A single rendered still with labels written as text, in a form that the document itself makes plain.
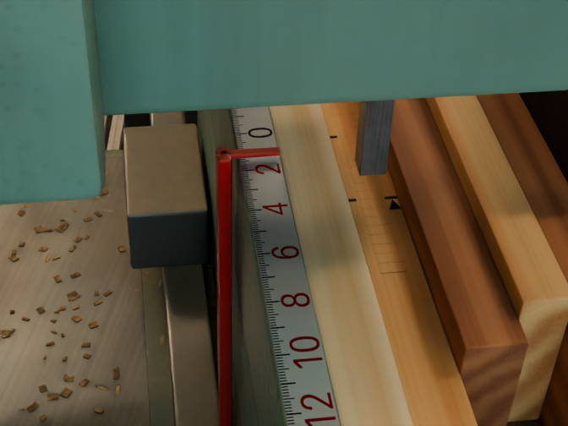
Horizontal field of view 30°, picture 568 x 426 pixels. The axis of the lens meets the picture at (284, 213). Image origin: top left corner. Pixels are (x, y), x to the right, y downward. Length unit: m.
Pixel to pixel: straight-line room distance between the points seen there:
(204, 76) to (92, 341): 0.24
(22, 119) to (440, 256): 0.14
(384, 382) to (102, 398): 0.21
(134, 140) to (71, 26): 0.30
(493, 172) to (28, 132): 0.16
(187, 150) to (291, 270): 0.23
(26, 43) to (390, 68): 0.10
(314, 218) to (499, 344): 0.07
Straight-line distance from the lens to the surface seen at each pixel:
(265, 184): 0.34
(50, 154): 0.26
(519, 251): 0.33
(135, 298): 0.52
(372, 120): 0.34
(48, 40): 0.24
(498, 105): 0.39
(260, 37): 0.28
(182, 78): 0.29
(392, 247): 0.34
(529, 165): 0.37
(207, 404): 0.46
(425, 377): 0.31
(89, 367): 0.49
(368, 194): 0.36
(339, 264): 0.32
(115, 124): 1.61
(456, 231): 0.34
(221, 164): 0.34
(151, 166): 0.52
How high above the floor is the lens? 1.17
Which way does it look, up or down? 41 degrees down
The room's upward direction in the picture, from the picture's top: 2 degrees clockwise
